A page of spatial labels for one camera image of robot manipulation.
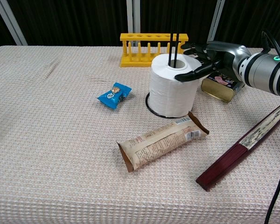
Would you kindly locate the beige brown snack bar wrapper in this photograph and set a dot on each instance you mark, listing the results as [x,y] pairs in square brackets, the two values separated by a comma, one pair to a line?
[161,144]

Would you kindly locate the folded dark red fan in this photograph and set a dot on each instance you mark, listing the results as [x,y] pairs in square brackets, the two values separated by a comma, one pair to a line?
[247,144]

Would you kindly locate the blue snack packet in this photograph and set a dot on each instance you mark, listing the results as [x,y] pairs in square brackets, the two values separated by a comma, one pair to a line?
[114,95]

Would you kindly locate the white toilet paper roll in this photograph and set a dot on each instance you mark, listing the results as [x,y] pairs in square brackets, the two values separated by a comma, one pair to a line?
[172,89]

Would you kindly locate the yellow test tube rack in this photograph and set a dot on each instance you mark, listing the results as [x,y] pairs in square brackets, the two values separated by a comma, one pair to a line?
[143,51]

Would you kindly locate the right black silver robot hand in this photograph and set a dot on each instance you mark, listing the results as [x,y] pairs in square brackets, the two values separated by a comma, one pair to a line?
[220,54]

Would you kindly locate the gold luncheon meat tin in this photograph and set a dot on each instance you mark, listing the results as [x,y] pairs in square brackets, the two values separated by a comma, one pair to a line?
[220,87]

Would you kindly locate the grey metal frame post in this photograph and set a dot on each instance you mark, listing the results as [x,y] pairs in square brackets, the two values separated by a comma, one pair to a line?
[133,16]
[217,21]
[10,22]

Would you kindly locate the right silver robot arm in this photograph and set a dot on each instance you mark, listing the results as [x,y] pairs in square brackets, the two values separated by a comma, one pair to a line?
[266,71]

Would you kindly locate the beige waffle tablecloth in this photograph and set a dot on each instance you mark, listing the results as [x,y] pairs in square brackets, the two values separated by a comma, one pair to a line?
[60,151]

